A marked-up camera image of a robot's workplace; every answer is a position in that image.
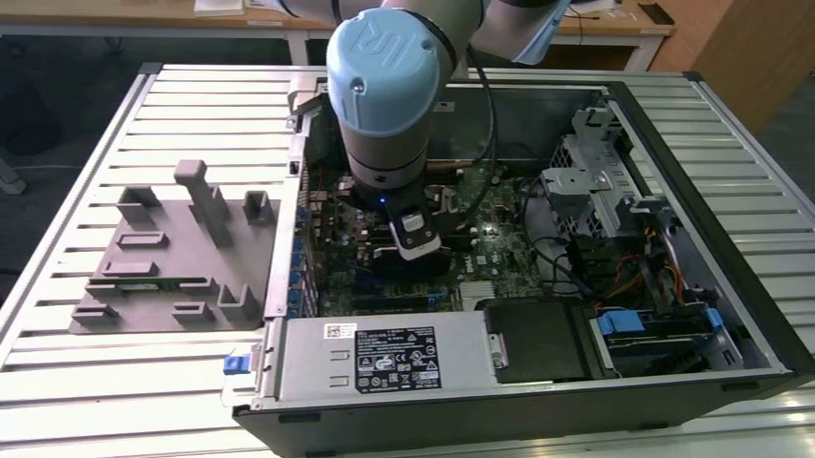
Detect metal socket cover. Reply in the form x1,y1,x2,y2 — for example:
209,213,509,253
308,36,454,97
424,185,458,224

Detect black RAM slot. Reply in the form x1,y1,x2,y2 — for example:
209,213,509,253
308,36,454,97
370,223,477,231
370,234,477,241
370,229,477,236
370,239,477,246

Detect black graphics card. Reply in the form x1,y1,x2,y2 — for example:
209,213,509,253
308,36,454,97
368,241,453,281

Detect black expansion slot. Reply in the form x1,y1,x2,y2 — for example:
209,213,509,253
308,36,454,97
350,295,429,310

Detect green motherboard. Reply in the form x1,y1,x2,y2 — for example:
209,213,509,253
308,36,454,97
302,161,577,319

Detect small silver heatsink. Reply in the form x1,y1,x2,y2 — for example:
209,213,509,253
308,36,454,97
457,280,497,302

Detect metal drive cage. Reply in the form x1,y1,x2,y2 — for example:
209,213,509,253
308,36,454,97
539,107,680,239

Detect grey parts rack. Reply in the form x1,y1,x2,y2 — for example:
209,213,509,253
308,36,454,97
68,159,282,335

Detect grey power supply unit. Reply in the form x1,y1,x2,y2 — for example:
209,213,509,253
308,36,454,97
250,314,511,412

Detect green RAM stick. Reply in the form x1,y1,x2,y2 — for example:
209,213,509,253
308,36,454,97
88,278,184,291

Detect pale blue teach pendant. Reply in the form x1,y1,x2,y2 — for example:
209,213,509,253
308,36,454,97
508,7,572,67

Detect blue case latch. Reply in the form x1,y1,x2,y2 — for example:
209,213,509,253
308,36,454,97
221,349,250,377

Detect hard disk in blue carrier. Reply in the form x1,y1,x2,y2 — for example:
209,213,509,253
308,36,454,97
588,307,705,376

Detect white papers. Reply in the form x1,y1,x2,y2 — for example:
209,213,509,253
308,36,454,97
192,0,246,18

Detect wooden desk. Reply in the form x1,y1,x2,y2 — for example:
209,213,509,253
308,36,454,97
0,0,677,73

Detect black PC case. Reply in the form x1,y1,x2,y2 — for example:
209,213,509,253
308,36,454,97
218,71,815,458

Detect grey chair base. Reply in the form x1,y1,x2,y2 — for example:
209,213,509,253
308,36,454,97
0,155,30,197

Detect black desk item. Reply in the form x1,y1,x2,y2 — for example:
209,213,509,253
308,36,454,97
637,2,676,26

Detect wooden cabinet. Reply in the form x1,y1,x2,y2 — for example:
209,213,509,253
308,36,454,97
648,0,815,137

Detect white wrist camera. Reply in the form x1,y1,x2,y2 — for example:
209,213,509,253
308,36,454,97
386,203,441,262

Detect yellow wire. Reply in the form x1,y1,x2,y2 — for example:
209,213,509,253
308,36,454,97
601,274,645,300

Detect orange wire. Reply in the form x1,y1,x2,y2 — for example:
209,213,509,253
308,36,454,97
667,264,689,306

